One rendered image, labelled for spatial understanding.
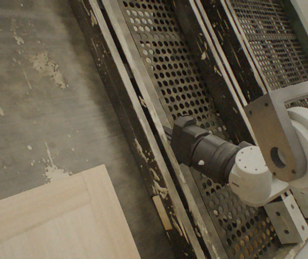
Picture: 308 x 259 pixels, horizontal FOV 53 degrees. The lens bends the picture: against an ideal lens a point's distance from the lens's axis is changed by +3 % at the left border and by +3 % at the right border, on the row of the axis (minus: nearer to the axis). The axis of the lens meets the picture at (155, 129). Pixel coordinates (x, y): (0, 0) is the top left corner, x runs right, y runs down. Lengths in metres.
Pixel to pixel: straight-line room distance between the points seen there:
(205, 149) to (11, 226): 0.38
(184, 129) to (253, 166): 0.18
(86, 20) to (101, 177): 0.38
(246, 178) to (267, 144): 0.35
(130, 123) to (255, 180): 0.30
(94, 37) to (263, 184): 0.50
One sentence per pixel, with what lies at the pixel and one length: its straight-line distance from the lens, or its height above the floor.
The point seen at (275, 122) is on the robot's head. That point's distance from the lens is 0.23.
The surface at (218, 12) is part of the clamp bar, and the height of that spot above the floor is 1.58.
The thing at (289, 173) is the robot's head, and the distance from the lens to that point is 0.24.
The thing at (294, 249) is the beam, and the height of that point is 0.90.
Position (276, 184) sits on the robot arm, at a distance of 0.68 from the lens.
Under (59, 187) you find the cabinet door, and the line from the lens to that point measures 0.61.
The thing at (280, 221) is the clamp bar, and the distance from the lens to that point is 1.04.
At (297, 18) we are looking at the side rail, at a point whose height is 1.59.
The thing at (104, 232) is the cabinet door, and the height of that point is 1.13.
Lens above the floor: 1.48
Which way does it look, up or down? 16 degrees down
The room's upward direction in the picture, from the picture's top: straight up
